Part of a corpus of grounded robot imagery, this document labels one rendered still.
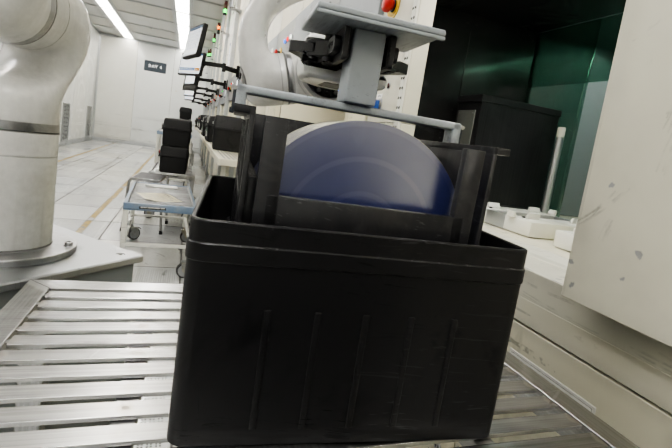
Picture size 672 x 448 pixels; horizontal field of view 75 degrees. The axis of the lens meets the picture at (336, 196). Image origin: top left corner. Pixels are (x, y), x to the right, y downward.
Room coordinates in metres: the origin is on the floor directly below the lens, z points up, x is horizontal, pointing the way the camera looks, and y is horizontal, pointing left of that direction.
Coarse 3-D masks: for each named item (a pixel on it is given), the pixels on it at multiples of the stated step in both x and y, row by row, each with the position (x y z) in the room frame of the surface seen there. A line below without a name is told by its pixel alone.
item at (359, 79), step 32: (320, 32) 0.48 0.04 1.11; (352, 32) 0.44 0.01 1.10; (384, 32) 0.43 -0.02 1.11; (416, 32) 0.41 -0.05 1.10; (352, 64) 0.43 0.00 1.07; (288, 96) 0.43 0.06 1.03; (352, 96) 0.43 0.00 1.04; (256, 128) 0.52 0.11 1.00; (288, 128) 0.53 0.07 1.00; (448, 128) 0.47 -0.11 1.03; (256, 160) 0.52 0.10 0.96; (448, 160) 0.45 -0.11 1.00; (480, 160) 0.38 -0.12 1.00; (256, 192) 0.33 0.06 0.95; (480, 192) 0.39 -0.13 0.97; (288, 224) 0.34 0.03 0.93; (320, 224) 0.34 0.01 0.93; (352, 224) 0.35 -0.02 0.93; (384, 224) 0.36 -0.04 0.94; (416, 224) 0.36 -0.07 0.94; (448, 224) 0.37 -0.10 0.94; (480, 224) 0.38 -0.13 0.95
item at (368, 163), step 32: (320, 128) 0.37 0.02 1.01; (352, 128) 0.37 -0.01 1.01; (384, 128) 0.38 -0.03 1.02; (288, 160) 0.36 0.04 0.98; (320, 160) 0.37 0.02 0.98; (352, 160) 0.37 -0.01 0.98; (384, 160) 0.38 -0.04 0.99; (416, 160) 0.39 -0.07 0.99; (288, 192) 0.36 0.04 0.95; (320, 192) 0.37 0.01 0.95; (352, 192) 0.38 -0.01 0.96; (384, 192) 0.38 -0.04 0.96; (416, 192) 0.39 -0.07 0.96; (448, 192) 0.40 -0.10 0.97
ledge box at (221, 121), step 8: (216, 120) 3.26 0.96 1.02; (224, 120) 3.27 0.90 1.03; (232, 120) 3.29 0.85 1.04; (240, 120) 3.31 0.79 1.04; (216, 128) 3.25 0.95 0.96; (224, 128) 3.26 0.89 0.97; (232, 128) 3.29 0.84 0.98; (240, 128) 3.30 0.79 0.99; (216, 136) 3.26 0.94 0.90; (224, 136) 3.28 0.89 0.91; (232, 136) 3.29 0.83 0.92; (240, 136) 3.31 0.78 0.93; (216, 144) 3.26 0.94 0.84; (224, 144) 3.28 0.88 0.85; (232, 144) 3.30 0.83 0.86
